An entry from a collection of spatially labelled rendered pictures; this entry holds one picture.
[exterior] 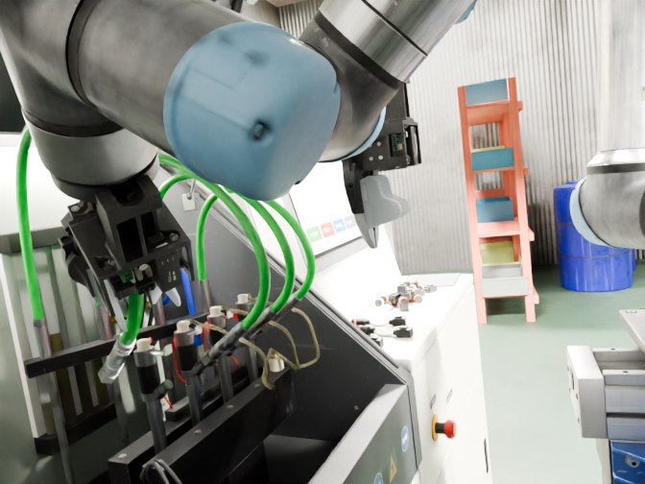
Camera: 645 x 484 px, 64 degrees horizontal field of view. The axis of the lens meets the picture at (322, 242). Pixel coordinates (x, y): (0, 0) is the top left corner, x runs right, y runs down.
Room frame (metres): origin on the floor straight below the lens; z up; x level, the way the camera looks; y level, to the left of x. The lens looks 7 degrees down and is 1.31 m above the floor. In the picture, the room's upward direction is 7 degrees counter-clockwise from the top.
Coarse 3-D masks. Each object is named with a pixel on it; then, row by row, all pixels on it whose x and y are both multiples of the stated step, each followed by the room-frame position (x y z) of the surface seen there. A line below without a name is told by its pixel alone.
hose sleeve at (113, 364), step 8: (120, 336) 0.52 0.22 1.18; (120, 344) 0.52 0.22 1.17; (112, 352) 0.53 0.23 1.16; (120, 352) 0.52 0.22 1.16; (128, 352) 0.53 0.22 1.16; (112, 360) 0.54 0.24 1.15; (120, 360) 0.54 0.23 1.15; (104, 368) 0.56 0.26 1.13; (112, 368) 0.55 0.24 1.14; (120, 368) 0.55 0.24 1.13; (112, 376) 0.56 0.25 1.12
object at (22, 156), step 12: (24, 132) 0.66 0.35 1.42; (24, 144) 0.68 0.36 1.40; (24, 156) 0.70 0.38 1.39; (24, 168) 0.71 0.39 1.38; (24, 180) 0.72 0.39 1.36; (24, 192) 0.73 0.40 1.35; (24, 204) 0.73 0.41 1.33; (24, 216) 0.74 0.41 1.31; (24, 228) 0.74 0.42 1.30; (24, 240) 0.75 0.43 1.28; (24, 252) 0.75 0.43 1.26; (24, 264) 0.75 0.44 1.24; (36, 288) 0.76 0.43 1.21; (36, 300) 0.76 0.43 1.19; (132, 300) 0.48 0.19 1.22; (36, 312) 0.76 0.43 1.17; (132, 312) 0.49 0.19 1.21; (36, 324) 0.75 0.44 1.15; (132, 324) 0.50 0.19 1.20; (132, 336) 0.51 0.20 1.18
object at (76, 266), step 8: (64, 240) 0.42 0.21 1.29; (72, 240) 0.41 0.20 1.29; (64, 248) 0.41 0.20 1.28; (72, 248) 0.42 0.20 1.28; (64, 256) 0.42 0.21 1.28; (72, 256) 0.42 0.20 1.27; (80, 256) 0.42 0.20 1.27; (64, 264) 0.43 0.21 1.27; (72, 264) 0.42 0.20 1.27; (80, 264) 0.42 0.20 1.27; (72, 272) 0.43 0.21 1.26; (80, 272) 0.43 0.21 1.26; (80, 280) 0.45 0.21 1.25; (88, 280) 0.44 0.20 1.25; (88, 288) 0.45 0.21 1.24
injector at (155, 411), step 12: (144, 360) 0.66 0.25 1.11; (156, 360) 0.68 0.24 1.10; (144, 372) 0.66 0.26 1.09; (156, 372) 0.67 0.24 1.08; (144, 384) 0.66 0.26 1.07; (156, 384) 0.67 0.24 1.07; (168, 384) 0.66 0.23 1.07; (144, 396) 0.66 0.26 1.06; (156, 396) 0.66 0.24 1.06; (156, 408) 0.67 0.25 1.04; (156, 420) 0.67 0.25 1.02; (156, 432) 0.67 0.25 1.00; (156, 444) 0.67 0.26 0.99
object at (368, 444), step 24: (384, 408) 0.76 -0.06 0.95; (408, 408) 0.83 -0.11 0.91; (360, 432) 0.70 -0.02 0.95; (384, 432) 0.72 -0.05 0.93; (408, 432) 0.82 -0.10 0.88; (336, 456) 0.64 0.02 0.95; (360, 456) 0.64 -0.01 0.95; (384, 456) 0.71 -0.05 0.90; (408, 456) 0.81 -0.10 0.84; (312, 480) 0.60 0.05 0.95; (336, 480) 0.59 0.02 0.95; (360, 480) 0.63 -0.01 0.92; (384, 480) 0.70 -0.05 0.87; (408, 480) 0.80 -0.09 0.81
